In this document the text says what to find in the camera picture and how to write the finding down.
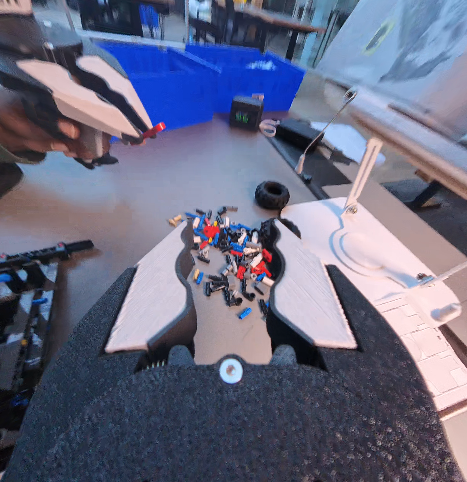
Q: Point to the person's left forearm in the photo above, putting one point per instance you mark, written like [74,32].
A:
[7,156]

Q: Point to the black desk mat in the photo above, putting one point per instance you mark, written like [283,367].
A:
[316,169]

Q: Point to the blue storage bin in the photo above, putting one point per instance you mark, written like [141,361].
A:
[180,86]

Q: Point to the black power adapter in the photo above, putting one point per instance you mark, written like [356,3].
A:
[297,131]

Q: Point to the black padded armrest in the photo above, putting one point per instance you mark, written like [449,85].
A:
[5,180]

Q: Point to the long wooden workbench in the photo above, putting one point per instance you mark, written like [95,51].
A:
[278,20]

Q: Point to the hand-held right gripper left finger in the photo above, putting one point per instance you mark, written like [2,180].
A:
[150,301]

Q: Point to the white sticker sheet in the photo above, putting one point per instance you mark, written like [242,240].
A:
[436,357]

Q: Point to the small red toy piece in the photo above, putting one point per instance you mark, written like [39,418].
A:
[155,130]

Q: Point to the toy truck chassis model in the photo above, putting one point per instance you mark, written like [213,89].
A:
[18,320]

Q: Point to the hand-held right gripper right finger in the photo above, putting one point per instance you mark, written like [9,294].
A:
[312,301]

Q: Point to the toy instruction booklet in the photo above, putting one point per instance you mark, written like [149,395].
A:
[406,45]

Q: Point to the white book stand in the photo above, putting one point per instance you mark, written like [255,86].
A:
[331,226]

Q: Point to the person's left hand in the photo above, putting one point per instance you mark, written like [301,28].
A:
[30,135]

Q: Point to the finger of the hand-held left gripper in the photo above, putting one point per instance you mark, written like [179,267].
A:
[79,101]
[116,86]

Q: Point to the pile of small toy pieces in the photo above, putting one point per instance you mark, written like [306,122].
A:
[233,256]

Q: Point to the small black timer device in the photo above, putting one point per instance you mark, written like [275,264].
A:
[245,113]

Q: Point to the black toy tire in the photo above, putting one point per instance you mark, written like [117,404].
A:
[269,237]
[272,195]

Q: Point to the white paper sheet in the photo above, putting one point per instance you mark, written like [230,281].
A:
[350,143]

